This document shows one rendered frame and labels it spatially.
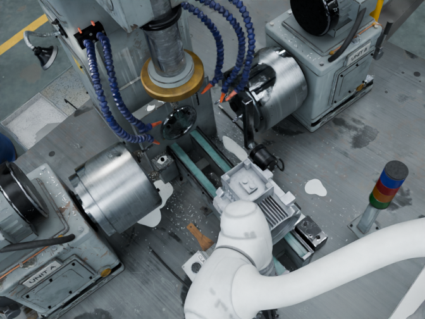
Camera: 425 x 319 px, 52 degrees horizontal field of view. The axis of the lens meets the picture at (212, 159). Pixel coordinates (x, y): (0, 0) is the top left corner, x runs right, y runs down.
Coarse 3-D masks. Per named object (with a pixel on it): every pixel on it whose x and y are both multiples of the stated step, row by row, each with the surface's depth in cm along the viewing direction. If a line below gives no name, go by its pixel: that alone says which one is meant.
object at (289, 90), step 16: (272, 48) 149; (256, 64) 142; (272, 64) 142; (288, 64) 142; (224, 80) 152; (240, 80) 140; (256, 80) 139; (272, 80) 140; (288, 80) 141; (304, 80) 145; (240, 96) 147; (256, 96) 138; (272, 96) 140; (288, 96) 143; (304, 96) 150; (240, 112) 155; (256, 112) 143; (272, 112) 142; (288, 112) 148; (256, 128) 153
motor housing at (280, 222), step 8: (280, 192) 129; (216, 200) 131; (232, 200) 128; (264, 200) 125; (272, 200) 126; (280, 200) 127; (216, 208) 134; (264, 208) 124; (272, 208) 124; (280, 208) 124; (272, 216) 122; (280, 216) 122; (288, 216) 123; (296, 216) 129; (272, 224) 120; (280, 224) 136; (288, 224) 134; (272, 232) 136; (280, 232) 135; (272, 240) 135
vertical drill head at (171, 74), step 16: (160, 0) 96; (160, 16) 100; (144, 32) 106; (160, 32) 103; (176, 32) 107; (160, 48) 108; (176, 48) 110; (144, 64) 124; (160, 64) 113; (176, 64) 114; (192, 64) 120; (144, 80) 121; (160, 80) 117; (176, 80) 117; (192, 80) 119; (160, 96) 118; (176, 96) 118; (176, 112) 128
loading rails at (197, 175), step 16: (176, 144) 159; (192, 144) 167; (208, 144) 157; (176, 160) 156; (208, 160) 161; (224, 160) 154; (192, 176) 150; (208, 192) 147; (208, 208) 155; (288, 240) 137; (288, 256) 145; (304, 256) 132; (288, 272) 130
